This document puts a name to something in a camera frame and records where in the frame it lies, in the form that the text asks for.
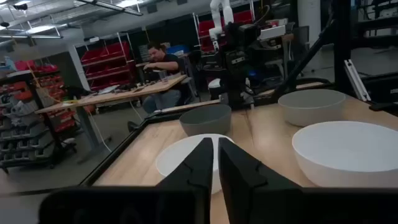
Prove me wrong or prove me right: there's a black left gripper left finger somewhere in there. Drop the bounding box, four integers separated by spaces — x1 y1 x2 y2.
156 138 215 224

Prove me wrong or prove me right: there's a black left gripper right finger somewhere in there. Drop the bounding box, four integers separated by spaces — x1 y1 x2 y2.
218 138 302 224

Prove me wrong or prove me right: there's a dark grey bowl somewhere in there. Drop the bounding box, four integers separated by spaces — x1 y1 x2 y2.
179 104 233 137

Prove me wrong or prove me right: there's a light grey bowl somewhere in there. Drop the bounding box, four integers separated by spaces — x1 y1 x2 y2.
277 89 346 128

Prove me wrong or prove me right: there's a white bowl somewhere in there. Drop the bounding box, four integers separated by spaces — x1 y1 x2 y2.
155 133 234 195
292 121 398 189

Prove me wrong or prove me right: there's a wooden workbench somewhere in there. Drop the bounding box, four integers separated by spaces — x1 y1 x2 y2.
34 73 188 164

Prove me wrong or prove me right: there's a person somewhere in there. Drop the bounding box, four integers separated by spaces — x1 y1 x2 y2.
142 42 187 114

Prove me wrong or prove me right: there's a blue storage bin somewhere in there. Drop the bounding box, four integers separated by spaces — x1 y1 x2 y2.
166 44 190 55

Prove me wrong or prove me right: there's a red bin shelving rack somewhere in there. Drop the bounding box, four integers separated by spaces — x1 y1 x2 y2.
80 40 135 91
193 9 254 53

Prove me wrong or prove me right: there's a white box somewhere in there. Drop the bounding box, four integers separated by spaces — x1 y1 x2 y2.
257 18 286 40

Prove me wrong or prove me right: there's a silver aluminium extrusion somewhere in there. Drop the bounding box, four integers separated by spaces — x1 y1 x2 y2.
343 58 372 103

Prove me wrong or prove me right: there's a black rack with storage bins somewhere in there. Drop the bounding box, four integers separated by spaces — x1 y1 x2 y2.
0 60 78 174

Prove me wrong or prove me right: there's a black table border rail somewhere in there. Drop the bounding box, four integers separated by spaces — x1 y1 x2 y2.
79 99 224 187

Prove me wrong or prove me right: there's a black rig frame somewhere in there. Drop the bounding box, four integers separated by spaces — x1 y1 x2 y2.
270 0 357 105

